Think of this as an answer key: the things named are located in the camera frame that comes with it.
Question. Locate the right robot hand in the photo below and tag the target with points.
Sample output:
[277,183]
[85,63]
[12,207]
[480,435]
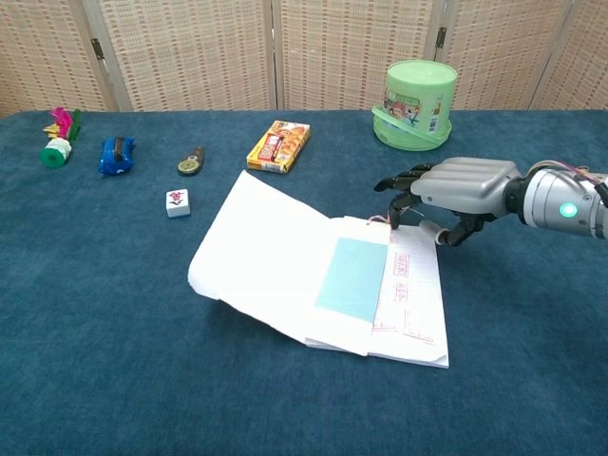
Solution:
[465,185]

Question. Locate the light blue tasselled bookmark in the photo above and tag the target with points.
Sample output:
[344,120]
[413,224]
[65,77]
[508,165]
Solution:
[351,280]

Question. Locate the yellow white paper booklet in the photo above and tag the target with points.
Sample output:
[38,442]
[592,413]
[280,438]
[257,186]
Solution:
[256,247]

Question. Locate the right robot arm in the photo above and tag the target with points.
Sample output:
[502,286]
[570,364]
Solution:
[546,204]

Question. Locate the dark blue carpeted table surface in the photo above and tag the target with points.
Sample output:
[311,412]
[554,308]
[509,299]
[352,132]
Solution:
[119,356]

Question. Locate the green plastic bucket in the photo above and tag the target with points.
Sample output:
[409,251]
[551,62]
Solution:
[418,109]

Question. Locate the yellow snack box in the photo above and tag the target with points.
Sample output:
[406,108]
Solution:
[278,147]

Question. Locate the white mahjong tile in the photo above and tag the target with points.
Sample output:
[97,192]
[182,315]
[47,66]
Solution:
[178,204]

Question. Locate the woven folding screen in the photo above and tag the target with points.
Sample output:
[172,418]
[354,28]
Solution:
[190,52]

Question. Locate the colourful feather shuttlecock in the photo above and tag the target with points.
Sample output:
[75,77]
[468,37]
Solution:
[54,154]

